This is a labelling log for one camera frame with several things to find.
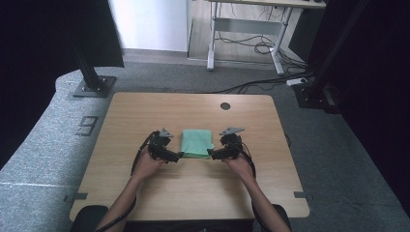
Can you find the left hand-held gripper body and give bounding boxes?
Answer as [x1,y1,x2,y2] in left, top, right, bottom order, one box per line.
[148,128,174,160]

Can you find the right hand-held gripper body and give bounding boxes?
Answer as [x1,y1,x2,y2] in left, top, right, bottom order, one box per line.
[219,127,246,160]

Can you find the green cloth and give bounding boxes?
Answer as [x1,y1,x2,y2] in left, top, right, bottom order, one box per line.
[180,129,215,160]

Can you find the person's left hand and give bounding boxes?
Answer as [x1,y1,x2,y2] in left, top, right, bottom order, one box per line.
[132,147,167,184]

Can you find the person's right hand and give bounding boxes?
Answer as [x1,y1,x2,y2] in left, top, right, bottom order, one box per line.
[223,155,256,187]

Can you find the grey floor socket cover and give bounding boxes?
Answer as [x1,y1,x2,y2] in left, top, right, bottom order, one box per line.
[75,115,100,137]

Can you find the white power strip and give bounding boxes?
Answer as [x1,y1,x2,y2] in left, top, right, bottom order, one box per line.
[285,77,309,87]

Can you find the grey tape strip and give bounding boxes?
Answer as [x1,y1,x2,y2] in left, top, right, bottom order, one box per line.
[63,192,89,203]

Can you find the person's dark clothing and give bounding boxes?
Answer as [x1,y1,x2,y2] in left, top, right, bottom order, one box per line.
[70,203,293,232]

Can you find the black curtain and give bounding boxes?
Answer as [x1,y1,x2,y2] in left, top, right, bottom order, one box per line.
[306,0,410,215]
[0,0,125,169]

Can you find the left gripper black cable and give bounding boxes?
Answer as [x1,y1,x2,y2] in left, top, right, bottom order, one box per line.
[95,130,161,232]

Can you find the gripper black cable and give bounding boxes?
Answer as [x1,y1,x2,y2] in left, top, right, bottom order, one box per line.
[95,130,161,232]
[240,141,270,232]

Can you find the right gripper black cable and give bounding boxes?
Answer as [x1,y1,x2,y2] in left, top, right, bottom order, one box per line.
[240,141,270,232]

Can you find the black metal stand with base plate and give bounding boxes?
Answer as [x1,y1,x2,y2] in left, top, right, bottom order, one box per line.
[72,47,118,99]

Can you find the black floor cables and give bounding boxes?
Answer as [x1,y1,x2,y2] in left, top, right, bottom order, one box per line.
[212,6,315,95]

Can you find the white desk frame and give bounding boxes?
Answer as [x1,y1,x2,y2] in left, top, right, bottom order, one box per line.
[206,0,327,76]

